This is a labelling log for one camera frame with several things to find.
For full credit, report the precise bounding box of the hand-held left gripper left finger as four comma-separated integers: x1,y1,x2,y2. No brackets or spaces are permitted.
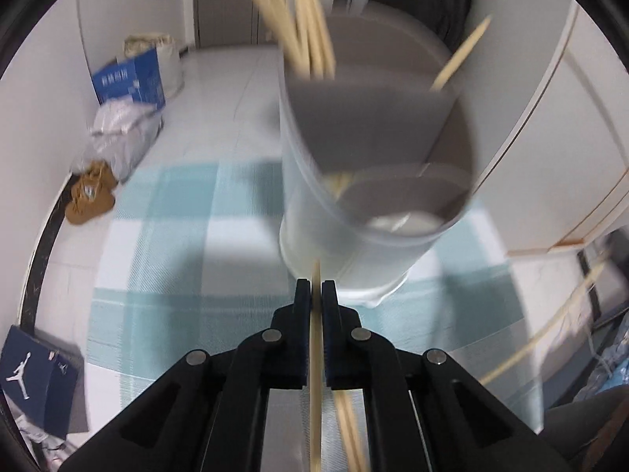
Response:
59,279,315,472

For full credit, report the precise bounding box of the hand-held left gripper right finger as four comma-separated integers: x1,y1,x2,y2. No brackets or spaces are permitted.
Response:
321,280,572,472

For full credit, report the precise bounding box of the wooden chopstick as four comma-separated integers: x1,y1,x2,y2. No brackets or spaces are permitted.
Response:
291,0,326,78
479,260,607,385
343,389,370,472
430,15,493,93
243,0,304,76
307,260,323,472
302,0,337,76
263,0,315,78
334,391,359,472

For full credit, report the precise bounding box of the grey cylindrical utensil holder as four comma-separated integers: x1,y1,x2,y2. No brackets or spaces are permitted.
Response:
278,12,482,308

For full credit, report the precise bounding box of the teal white checked tablecloth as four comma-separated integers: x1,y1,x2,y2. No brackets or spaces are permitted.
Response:
86,160,546,472

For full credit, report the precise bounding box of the brown shoe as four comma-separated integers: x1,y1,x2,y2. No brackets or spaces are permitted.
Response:
65,184,116,226
74,160,119,194

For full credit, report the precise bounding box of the dark blue shoebox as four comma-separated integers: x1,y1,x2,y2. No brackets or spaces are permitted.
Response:
0,325,89,441

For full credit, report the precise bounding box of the grey plastic bag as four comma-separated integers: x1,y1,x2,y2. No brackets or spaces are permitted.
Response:
87,97,164,183

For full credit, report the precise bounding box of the light blue plastic bag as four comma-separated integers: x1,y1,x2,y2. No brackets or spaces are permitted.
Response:
572,334,629,404

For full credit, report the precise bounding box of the blue cardboard box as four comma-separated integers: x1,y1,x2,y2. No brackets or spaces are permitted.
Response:
91,48,167,109

